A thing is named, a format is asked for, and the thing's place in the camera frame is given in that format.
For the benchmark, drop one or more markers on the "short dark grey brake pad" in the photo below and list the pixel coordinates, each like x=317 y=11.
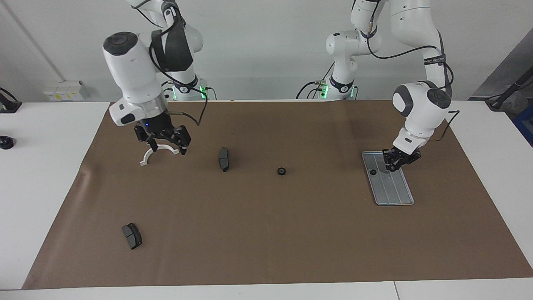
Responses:
x=132 y=236

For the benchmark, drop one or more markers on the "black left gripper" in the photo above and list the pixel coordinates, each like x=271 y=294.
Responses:
x=402 y=155

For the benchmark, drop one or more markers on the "long dark grey brake pad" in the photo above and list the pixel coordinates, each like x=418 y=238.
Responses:
x=224 y=159

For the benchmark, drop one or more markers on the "white wall conduit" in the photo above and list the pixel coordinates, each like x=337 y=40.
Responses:
x=34 y=41

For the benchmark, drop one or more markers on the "white curved plastic clamp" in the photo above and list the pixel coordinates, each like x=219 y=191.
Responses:
x=146 y=157

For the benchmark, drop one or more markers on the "black pole stand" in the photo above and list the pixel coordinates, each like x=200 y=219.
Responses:
x=497 y=104

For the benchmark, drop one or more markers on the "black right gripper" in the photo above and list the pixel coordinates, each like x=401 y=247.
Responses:
x=160 y=129

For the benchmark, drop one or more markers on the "brown table mat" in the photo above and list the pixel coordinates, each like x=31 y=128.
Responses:
x=266 y=241

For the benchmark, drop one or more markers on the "small black knob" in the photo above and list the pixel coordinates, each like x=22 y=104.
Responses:
x=5 y=142

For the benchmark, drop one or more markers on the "black desk clamp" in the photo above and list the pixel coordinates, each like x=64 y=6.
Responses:
x=8 y=104

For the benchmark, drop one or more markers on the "white wall socket box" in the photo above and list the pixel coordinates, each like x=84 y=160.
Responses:
x=64 y=91

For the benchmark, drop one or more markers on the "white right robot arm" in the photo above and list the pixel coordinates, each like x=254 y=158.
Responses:
x=129 y=71

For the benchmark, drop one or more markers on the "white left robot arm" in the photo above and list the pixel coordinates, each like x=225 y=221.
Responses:
x=422 y=112

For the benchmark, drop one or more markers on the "silver ribbed metal tray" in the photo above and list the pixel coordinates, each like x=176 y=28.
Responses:
x=393 y=189

